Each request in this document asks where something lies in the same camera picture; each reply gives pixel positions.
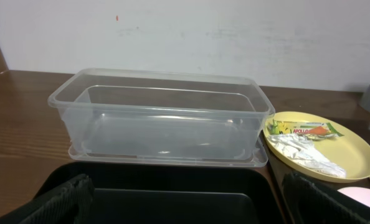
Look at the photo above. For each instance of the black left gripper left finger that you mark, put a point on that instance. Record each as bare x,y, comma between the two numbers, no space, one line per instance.
67,203

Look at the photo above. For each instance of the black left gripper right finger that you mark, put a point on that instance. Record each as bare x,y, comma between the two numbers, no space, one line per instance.
311,202

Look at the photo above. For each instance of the white tissue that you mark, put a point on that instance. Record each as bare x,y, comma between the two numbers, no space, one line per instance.
302,151

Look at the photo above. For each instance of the pink bowl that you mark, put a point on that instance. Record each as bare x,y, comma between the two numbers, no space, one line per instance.
359,194

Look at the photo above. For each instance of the green snack wrapper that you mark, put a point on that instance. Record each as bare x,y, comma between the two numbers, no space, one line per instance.
313,131

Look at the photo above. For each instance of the black waste tray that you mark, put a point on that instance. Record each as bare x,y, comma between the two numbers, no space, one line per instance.
130,193

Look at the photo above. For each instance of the clear plastic waste bin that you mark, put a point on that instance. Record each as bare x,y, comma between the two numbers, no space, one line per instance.
156,114

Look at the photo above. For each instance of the yellow plate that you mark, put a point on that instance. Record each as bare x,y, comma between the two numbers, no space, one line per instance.
350,151

